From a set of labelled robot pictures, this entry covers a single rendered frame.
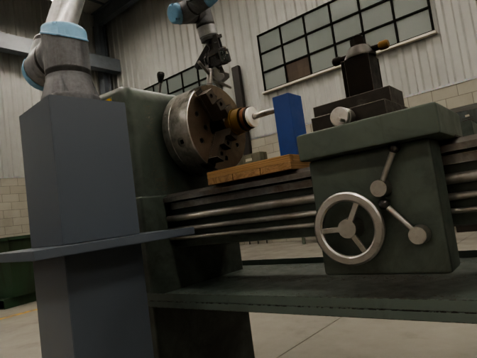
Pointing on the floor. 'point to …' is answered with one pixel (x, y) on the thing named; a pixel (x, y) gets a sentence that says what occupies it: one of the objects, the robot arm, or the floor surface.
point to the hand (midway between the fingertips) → (218, 87)
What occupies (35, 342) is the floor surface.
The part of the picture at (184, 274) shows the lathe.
